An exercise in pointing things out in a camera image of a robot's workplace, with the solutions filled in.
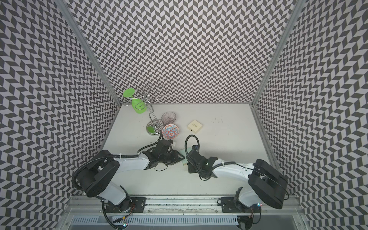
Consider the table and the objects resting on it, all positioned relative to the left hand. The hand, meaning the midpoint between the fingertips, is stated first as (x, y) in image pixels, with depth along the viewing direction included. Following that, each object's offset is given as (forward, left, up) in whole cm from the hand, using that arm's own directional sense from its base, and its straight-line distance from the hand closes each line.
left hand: (183, 160), depth 86 cm
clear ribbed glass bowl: (+34, +13, -1) cm, 36 cm away
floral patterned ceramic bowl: (+22, +10, -2) cm, 24 cm away
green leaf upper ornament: (+30, +32, +28) cm, 52 cm away
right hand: (-4, -5, -2) cm, 7 cm away
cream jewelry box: (+25, -7, 0) cm, 26 cm away
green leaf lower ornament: (+29, +29, +17) cm, 44 cm away
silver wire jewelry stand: (+25, +22, 0) cm, 33 cm away
